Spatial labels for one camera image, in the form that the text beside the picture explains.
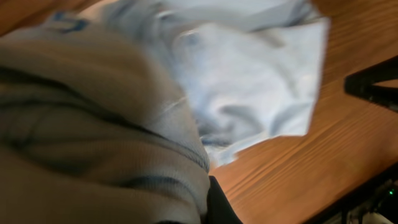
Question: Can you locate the light blue printed t-shirt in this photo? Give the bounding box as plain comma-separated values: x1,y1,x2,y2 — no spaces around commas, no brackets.
1,1,330,224

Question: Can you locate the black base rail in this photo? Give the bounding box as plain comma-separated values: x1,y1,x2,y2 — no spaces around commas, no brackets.
305,164,397,224

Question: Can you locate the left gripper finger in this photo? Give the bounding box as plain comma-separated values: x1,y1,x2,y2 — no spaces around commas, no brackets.
205,176,243,224

